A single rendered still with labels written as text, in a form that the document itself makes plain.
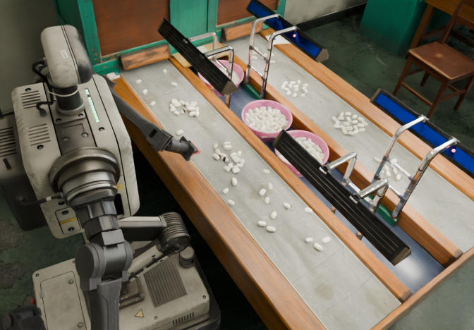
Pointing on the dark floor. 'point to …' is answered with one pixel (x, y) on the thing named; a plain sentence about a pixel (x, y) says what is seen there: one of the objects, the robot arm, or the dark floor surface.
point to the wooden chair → (442, 63)
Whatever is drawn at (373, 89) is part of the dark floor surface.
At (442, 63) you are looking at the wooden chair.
